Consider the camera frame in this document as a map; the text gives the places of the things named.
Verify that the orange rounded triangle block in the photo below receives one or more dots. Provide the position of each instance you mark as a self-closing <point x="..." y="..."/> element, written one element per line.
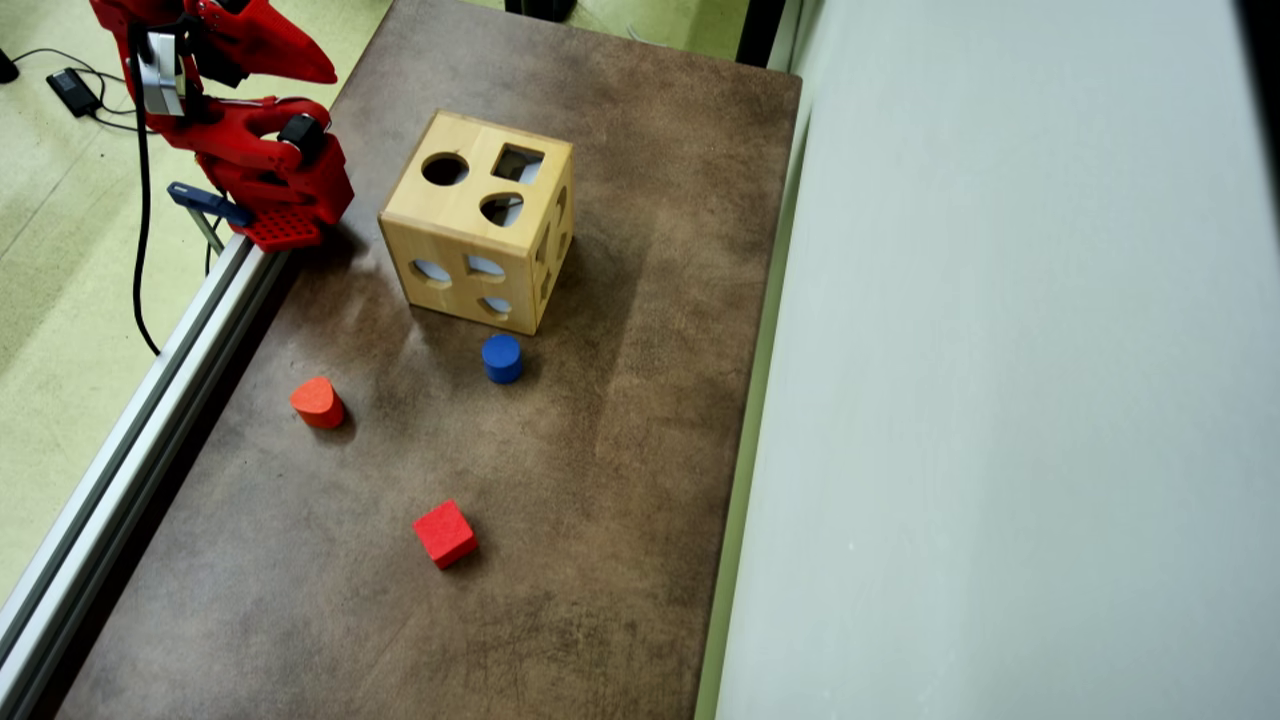
<point x="318" y="402"/>

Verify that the red wooden cube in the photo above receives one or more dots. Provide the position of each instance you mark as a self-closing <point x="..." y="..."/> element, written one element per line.
<point x="445" y="533"/>

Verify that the black object on floor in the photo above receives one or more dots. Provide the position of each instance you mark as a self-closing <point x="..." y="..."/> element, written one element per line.
<point x="540" y="8"/>

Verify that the red robot arm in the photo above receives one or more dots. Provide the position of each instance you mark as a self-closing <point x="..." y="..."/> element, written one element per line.
<point x="300" y="185"/>

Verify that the aluminium profile rail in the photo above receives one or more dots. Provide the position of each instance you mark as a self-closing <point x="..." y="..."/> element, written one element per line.
<point x="130" y="440"/>

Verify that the dark vertical post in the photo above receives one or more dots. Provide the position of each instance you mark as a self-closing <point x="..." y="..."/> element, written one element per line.
<point x="760" y="30"/>

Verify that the blue wooden cylinder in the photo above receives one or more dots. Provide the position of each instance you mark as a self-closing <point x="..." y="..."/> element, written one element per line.
<point x="501" y="360"/>

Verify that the black power adapter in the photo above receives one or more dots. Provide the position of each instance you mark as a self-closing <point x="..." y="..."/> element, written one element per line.
<point x="73" y="91"/>

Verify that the small black floor object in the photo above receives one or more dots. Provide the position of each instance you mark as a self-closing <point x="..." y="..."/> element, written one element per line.
<point x="6" y="68"/>

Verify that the wooden shape sorter box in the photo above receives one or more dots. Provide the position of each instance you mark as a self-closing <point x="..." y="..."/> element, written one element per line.
<point x="470" y="250"/>

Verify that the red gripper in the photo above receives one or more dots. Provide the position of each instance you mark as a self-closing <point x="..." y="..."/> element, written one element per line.
<point x="262" y="50"/>

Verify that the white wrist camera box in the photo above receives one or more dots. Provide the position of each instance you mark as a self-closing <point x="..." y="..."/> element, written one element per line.
<point x="160" y="75"/>

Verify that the blue table clamp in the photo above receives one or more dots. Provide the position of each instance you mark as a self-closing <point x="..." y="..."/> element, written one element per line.
<point x="208" y="203"/>

